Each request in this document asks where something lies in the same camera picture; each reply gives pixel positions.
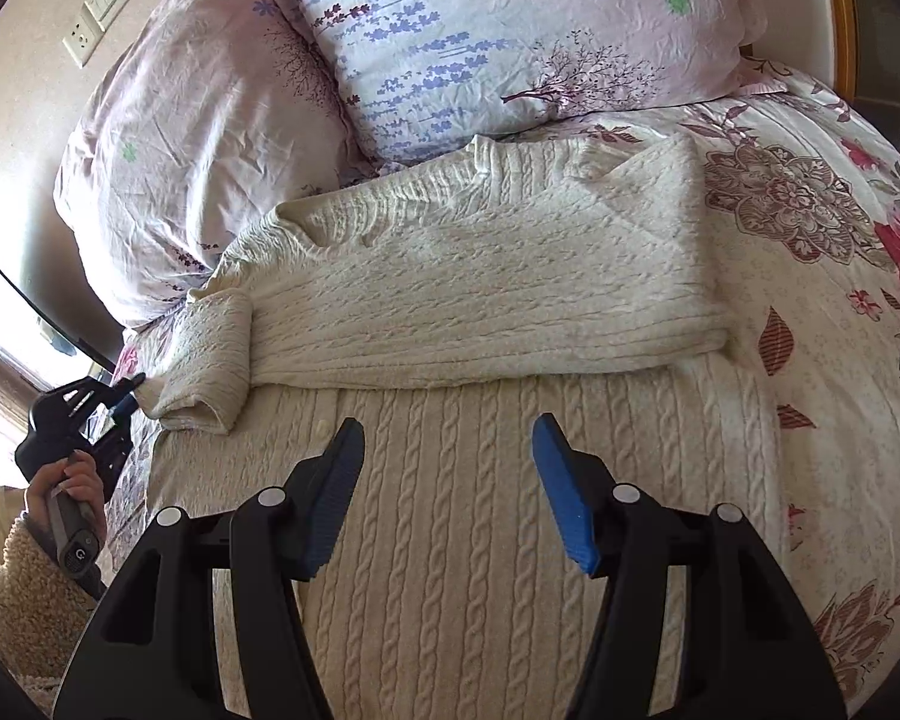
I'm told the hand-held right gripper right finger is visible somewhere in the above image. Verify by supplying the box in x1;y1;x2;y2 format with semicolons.
532;412;848;720

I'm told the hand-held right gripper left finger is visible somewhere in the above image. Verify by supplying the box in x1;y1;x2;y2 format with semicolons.
52;418;366;720

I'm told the cream cable knit sweater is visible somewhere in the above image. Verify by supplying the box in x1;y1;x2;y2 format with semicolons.
131;131;788;720

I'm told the person's left forearm fleece sleeve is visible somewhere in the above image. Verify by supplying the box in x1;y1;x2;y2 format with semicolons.
0;486;110;698

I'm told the person's left hand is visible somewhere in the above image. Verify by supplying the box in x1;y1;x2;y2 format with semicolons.
25;452;107;524

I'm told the black flat screen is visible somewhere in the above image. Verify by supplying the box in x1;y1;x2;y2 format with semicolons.
0;246;121;374

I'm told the pink floral pillow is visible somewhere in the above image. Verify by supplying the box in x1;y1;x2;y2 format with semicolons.
52;0;380;331

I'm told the floral bed sheet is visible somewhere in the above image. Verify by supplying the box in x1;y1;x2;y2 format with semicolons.
105;52;900;720

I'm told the white pillow with blue flowers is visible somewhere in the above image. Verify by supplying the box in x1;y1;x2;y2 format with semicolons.
221;0;767;166

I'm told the wooden headboard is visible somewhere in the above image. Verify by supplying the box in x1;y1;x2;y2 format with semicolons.
816;0;865;95

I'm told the white wall socket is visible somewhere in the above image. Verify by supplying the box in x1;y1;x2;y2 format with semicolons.
62;15;102;68

